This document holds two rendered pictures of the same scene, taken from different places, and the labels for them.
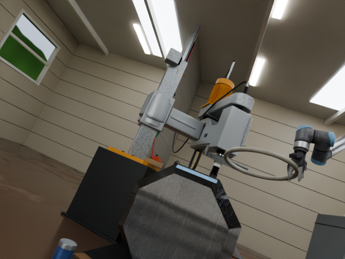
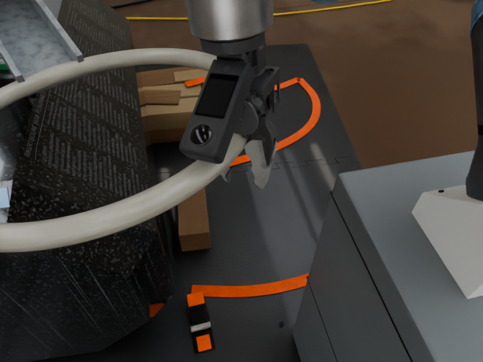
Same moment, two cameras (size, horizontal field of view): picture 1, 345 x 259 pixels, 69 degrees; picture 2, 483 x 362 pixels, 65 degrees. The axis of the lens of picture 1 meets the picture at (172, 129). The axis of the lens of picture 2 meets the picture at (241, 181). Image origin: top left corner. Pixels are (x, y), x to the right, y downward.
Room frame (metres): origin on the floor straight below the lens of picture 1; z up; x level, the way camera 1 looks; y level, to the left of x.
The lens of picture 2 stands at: (1.16, -0.63, 1.38)
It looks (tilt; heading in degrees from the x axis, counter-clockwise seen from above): 49 degrees down; 334
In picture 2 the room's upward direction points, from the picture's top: straight up
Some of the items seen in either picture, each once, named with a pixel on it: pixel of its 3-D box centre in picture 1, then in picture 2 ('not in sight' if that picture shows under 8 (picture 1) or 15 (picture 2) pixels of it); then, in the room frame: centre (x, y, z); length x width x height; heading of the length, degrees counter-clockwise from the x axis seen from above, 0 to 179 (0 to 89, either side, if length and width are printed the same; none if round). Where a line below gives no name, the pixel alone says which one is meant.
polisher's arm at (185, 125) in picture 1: (171, 118); not in sight; (2.86, 0.06, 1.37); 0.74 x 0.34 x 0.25; 101
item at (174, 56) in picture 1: (173, 57); not in sight; (2.68, 0.31, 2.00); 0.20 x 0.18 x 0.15; 70
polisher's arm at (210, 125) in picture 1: (213, 138); not in sight; (2.68, -0.45, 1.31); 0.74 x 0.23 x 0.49; 11
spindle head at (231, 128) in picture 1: (225, 133); not in sight; (2.37, -0.49, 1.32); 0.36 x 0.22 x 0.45; 11
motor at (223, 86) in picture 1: (221, 96); not in sight; (2.95, -0.40, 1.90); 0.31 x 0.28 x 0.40; 101
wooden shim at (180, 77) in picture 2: not in sight; (195, 75); (3.01, -1.25, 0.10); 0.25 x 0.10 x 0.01; 76
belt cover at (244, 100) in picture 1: (223, 111); not in sight; (2.64, -0.44, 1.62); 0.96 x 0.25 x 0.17; 11
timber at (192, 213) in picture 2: not in sight; (192, 212); (2.11, -0.87, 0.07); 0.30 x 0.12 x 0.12; 162
